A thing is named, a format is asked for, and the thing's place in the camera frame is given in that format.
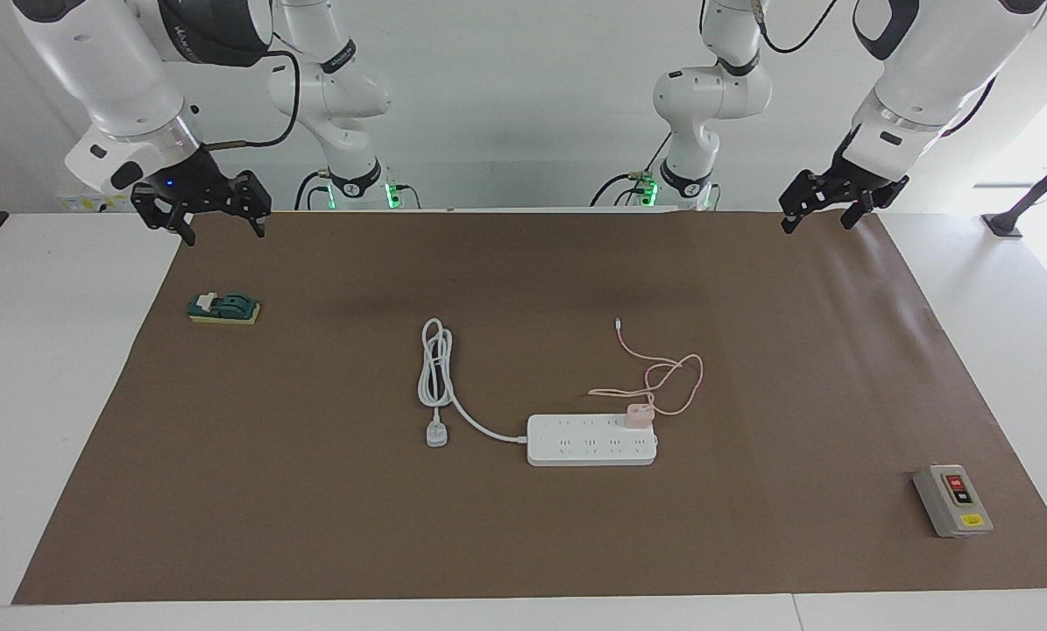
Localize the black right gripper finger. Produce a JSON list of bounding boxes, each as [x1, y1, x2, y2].
[[228, 171, 272, 239], [131, 193, 195, 246]]

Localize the brown table mat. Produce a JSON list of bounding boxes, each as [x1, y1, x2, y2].
[[12, 210, 1047, 606]]

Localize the black right base cable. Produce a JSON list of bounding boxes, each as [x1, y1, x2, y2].
[[294, 169, 336, 211]]

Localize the black clamp stand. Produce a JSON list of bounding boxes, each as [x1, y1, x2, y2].
[[981, 142, 1047, 238]]

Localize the pink charging cable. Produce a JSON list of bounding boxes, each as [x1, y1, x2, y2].
[[587, 319, 704, 417]]

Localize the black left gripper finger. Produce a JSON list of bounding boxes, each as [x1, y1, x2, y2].
[[779, 169, 835, 234], [841, 175, 911, 230]]

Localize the green knife switch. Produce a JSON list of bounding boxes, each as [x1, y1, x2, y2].
[[187, 292, 262, 327]]

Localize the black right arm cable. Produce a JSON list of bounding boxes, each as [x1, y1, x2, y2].
[[203, 50, 301, 152]]

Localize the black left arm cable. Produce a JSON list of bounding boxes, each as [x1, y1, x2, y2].
[[755, 0, 839, 56]]

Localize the white boxes with yellow stickers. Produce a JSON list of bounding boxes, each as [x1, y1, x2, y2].
[[57, 191, 134, 214]]

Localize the black left base cable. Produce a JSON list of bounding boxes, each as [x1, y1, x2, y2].
[[589, 131, 664, 209]]

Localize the white power strip cord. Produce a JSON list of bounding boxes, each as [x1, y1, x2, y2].
[[417, 317, 531, 449]]

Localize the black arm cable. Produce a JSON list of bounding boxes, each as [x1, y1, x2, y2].
[[203, 50, 301, 152], [755, 0, 839, 56]]

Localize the black base cable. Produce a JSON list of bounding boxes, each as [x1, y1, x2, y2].
[[589, 131, 664, 209], [294, 169, 336, 211]]

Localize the white power strip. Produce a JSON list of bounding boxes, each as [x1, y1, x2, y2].
[[526, 414, 659, 467]]

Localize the grey push-button switch box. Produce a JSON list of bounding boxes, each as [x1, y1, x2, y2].
[[913, 464, 994, 538]]

